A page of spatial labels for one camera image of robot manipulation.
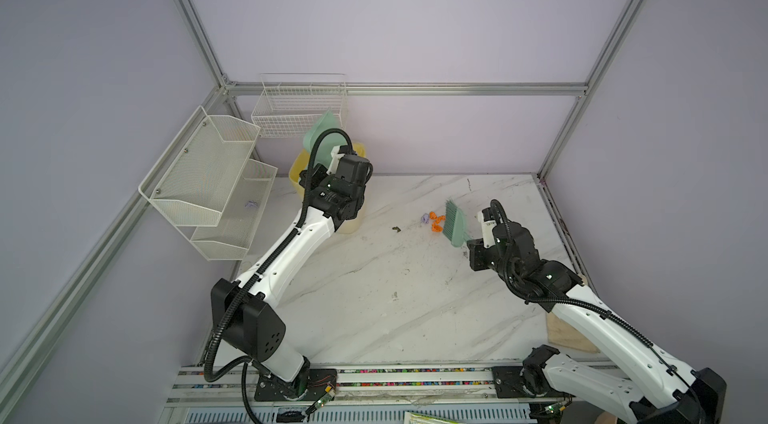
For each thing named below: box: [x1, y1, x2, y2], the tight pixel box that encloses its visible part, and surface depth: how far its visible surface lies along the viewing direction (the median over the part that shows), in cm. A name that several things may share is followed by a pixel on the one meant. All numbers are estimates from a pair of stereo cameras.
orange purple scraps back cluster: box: [421, 211, 446, 233], surface depth 109 cm
